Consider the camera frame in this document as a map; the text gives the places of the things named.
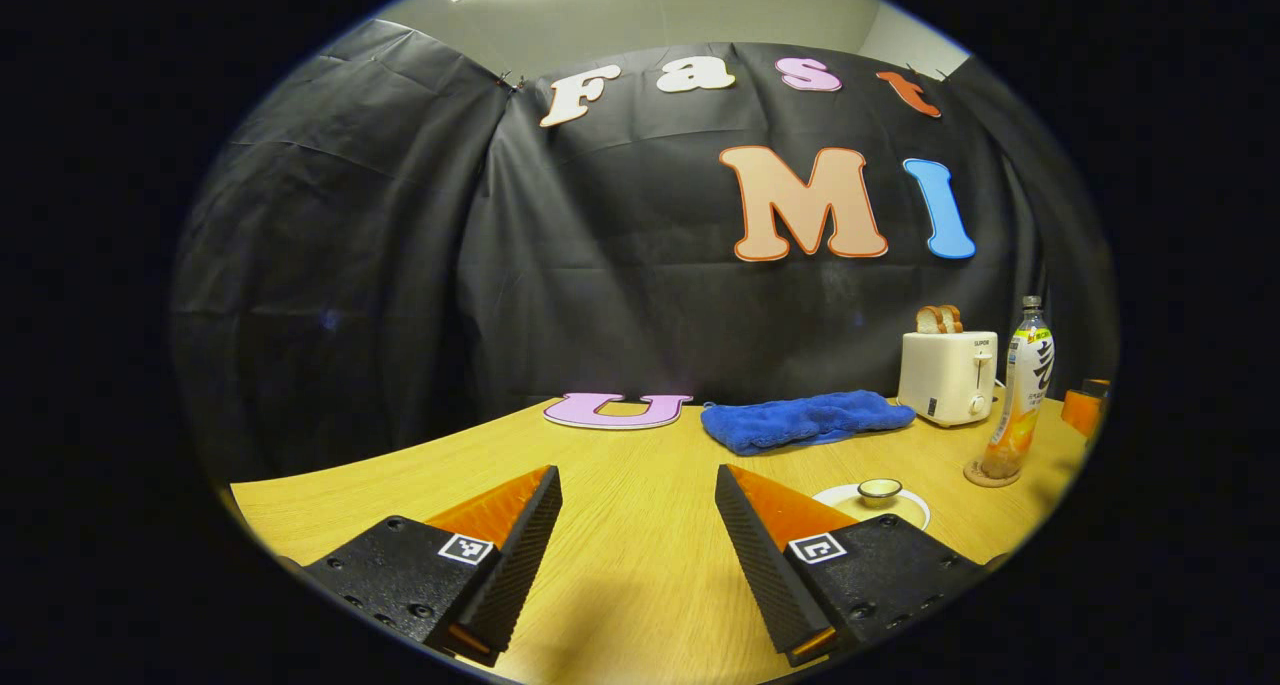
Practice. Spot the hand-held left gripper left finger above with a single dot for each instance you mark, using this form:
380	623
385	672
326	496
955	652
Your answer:
510	565

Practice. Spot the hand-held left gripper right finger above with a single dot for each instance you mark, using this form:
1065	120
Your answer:
765	565

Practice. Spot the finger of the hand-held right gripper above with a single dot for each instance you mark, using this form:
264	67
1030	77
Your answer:
1083	407

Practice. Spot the clear water bottle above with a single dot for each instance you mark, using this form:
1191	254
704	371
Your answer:
1020	395

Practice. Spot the round brown coaster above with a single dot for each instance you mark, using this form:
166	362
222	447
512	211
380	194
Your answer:
975	475

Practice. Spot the cream teacup lid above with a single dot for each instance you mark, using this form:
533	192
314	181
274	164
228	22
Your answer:
880	492

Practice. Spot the white toaster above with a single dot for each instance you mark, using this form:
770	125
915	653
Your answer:
945	377

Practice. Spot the blue towel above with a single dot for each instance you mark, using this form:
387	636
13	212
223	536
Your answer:
805	420

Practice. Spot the bread slice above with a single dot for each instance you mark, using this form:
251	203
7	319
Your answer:
952	317
929	320

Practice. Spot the pink paper cutout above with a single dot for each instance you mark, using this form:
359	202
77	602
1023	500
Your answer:
615	418

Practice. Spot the black backdrop cloth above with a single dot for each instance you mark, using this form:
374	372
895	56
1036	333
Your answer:
600	265

